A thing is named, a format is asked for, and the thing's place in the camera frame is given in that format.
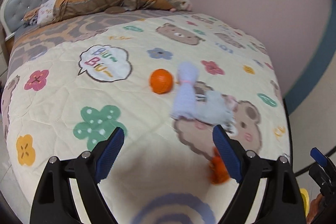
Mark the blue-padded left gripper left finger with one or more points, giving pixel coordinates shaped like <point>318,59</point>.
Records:
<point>54,202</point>

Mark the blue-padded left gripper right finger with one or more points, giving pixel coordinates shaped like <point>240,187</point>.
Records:
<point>282,201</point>

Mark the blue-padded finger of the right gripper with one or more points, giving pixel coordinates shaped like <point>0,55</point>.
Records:
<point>318,156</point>

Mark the yellow-rimmed black trash bin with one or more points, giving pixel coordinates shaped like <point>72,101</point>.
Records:
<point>306,200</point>

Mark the orange mandarin peel piece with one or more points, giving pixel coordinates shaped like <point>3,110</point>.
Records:
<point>219,173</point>

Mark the pale grey cloth scrap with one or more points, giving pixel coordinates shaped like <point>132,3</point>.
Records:
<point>215,108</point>

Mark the orange mandarin peel ball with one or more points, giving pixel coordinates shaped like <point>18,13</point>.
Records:
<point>161,81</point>

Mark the lavender foam fruit net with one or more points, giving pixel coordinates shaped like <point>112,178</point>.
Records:
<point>185,103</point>

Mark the person's right hand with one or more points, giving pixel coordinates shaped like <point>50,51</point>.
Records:
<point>315,207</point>

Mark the bed with cartoon bear quilt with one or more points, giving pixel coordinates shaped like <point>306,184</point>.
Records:
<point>71,83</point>

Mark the orange grey folded duvet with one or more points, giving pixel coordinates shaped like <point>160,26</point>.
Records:
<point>58,10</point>

